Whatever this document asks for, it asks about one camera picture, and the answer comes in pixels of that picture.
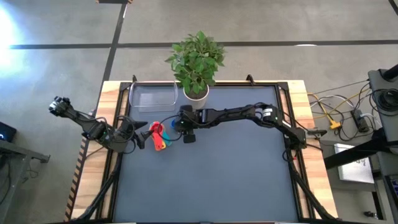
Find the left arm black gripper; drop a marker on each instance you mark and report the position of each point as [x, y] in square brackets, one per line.
[130, 137]

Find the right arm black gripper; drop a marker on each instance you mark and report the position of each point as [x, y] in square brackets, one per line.
[194, 118]

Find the blue measuring cup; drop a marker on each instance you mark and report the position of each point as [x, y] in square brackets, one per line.
[172, 123]

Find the red measuring cup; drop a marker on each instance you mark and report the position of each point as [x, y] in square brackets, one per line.
[154, 127]

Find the orange measuring cup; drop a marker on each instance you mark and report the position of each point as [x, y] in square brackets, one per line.
[157, 144]

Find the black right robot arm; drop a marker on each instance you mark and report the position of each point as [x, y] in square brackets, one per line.
[236, 112]

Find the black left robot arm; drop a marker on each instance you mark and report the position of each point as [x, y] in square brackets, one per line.
[90, 126]

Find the white plant pot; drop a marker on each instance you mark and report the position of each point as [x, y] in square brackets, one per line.
[196, 102]

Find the clear plastic container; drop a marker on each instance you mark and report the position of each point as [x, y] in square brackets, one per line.
[152, 98]

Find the green leafy plant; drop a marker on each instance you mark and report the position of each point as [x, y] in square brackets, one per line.
[196, 62]

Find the grey table mat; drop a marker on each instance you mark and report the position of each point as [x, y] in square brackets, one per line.
[217, 186]

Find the grey metal stand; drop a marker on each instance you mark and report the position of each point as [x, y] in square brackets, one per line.
[12, 155]

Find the black monitor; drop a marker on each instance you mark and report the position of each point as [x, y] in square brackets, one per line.
[6, 132]

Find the white paper sheet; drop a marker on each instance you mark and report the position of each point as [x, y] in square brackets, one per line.
[354, 168]

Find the black power strip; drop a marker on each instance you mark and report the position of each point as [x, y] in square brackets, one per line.
[360, 120]

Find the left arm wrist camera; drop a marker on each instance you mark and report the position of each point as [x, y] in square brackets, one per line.
[128, 123]

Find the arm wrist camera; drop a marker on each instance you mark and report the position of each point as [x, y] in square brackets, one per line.
[128, 123]
[199, 115]

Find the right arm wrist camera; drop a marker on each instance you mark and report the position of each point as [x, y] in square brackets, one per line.
[199, 115]

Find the black frame clamp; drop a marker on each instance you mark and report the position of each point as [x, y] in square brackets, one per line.
[134, 78]
[249, 78]

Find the black metal table frame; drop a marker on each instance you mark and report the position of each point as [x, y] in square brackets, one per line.
[233, 83]

